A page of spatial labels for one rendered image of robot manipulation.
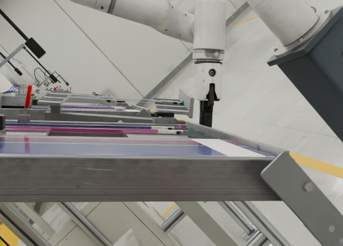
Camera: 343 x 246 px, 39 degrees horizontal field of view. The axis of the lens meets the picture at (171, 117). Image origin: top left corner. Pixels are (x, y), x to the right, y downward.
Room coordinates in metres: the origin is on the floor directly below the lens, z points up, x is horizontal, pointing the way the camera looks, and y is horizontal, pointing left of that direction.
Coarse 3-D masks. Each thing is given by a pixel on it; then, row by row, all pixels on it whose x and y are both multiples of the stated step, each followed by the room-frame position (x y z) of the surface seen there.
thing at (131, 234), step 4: (128, 232) 1.32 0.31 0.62; (132, 232) 1.29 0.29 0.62; (124, 236) 1.31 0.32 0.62; (128, 236) 1.29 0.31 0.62; (132, 236) 1.26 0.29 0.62; (136, 236) 1.27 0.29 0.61; (120, 240) 1.31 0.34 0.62; (124, 240) 1.28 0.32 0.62; (128, 240) 1.26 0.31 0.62; (132, 240) 1.23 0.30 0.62; (136, 240) 1.22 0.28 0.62; (140, 240) 1.27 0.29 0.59; (116, 244) 1.31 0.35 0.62; (120, 244) 1.28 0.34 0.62; (124, 244) 1.26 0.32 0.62; (128, 244) 1.23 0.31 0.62; (132, 244) 1.21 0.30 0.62; (136, 244) 1.19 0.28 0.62; (140, 244) 1.21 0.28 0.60; (144, 244) 1.26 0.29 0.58; (148, 244) 1.32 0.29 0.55
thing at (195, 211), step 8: (120, 120) 1.65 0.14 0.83; (184, 208) 1.65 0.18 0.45; (192, 208) 1.65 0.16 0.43; (200, 208) 1.65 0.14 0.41; (192, 216) 1.65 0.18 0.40; (200, 216) 1.65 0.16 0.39; (208, 216) 1.65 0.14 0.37; (200, 224) 1.65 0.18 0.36; (208, 224) 1.65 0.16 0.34; (216, 224) 1.65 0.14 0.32; (208, 232) 1.65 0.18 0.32; (216, 232) 1.65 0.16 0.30; (224, 232) 1.65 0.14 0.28; (216, 240) 1.65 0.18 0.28; (224, 240) 1.65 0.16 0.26; (232, 240) 1.65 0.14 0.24
